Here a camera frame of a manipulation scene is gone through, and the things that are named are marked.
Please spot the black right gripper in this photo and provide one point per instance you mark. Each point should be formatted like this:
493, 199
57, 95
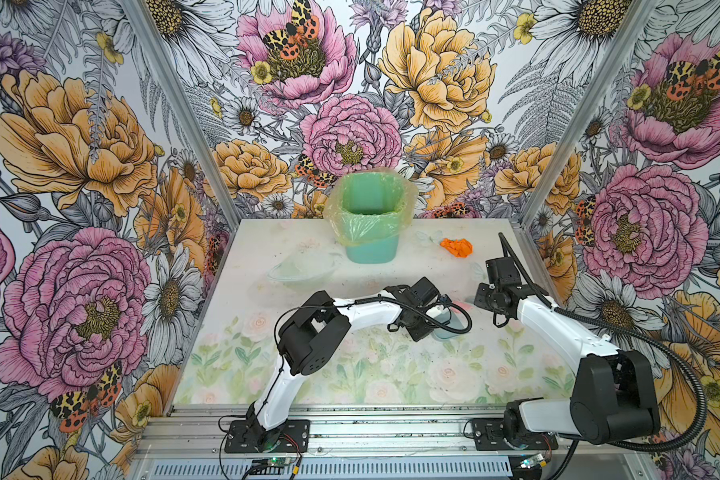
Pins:
479, 300

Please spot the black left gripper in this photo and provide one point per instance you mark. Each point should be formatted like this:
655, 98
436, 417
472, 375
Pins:
426, 328

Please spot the grey-green plastic dustpan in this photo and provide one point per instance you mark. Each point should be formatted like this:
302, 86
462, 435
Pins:
456, 325

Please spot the large orange paper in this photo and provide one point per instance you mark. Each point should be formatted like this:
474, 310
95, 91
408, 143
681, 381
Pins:
460, 248

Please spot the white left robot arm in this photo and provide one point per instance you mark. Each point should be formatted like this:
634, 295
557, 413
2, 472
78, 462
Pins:
308, 339

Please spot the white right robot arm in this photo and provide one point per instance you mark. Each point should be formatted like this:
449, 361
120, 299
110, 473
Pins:
613, 397

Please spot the green plastic trash bin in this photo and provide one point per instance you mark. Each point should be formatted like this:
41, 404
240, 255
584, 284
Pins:
371, 215

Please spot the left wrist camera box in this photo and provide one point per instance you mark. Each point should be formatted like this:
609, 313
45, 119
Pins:
440, 313

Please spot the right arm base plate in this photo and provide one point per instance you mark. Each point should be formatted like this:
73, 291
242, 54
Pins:
488, 434

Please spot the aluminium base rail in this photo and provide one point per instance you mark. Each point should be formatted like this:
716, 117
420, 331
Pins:
343, 442

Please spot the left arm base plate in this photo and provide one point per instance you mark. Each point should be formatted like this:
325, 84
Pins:
288, 435

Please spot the aluminium corner post right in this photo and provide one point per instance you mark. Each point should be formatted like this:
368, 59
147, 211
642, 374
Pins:
626, 36

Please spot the aluminium corner post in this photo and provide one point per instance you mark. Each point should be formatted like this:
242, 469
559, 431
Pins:
626, 36
162, 66

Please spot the aluminium corner post left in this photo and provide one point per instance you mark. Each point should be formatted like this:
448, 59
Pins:
162, 66

